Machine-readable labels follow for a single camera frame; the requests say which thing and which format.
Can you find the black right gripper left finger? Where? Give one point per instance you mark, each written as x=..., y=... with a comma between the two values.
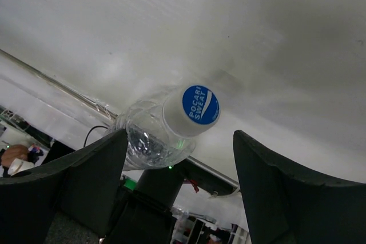
x=82, y=185

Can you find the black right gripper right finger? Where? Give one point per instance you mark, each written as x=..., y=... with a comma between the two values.
x=286, y=202

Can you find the clear bottle blue-white cap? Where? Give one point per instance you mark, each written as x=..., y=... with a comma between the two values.
x=163, y=126

